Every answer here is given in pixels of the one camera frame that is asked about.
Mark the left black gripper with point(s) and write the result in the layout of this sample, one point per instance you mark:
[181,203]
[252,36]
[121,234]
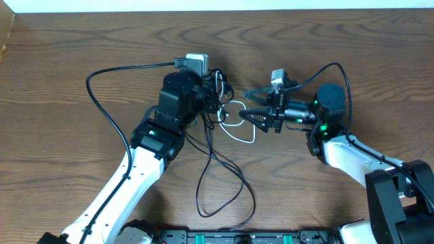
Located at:
[210,98]

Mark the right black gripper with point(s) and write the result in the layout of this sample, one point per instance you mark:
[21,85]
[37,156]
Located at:
[274,114]

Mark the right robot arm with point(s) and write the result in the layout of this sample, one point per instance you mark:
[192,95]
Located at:
[400,194]

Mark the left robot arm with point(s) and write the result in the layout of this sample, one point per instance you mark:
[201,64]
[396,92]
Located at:
[153,145]

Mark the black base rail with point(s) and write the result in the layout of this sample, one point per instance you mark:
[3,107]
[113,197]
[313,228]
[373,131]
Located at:
[141,232]

